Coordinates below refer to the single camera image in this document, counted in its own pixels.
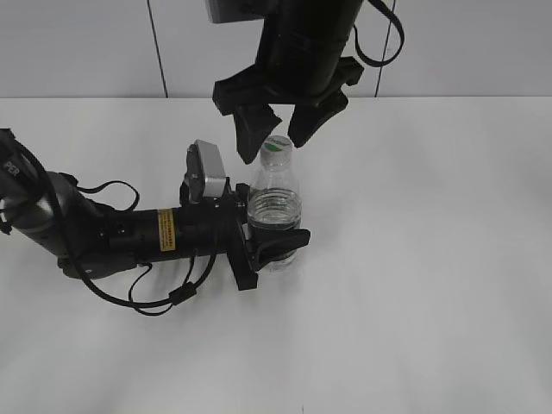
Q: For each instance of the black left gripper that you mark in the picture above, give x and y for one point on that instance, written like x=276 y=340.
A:
x=213 y=226

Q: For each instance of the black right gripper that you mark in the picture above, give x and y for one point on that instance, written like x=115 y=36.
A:
x=299 y=61

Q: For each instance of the white green bottle cap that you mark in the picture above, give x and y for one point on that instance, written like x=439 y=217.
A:
x=276 y=150

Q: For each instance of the clear Cestbon water bottle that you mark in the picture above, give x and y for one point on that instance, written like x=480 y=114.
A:
x=273 y=199

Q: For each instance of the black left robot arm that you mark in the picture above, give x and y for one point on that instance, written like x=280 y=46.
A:
x=55 y=212

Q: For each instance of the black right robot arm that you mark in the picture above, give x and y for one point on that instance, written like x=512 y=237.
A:
x=341 y=10

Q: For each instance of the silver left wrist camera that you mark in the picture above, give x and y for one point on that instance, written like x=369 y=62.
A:
x=205 y=176

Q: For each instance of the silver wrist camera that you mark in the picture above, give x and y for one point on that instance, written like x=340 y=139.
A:
x=205 y=176
x=227 y=11

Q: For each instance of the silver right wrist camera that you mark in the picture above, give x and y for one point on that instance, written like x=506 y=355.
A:
x=227 y=11

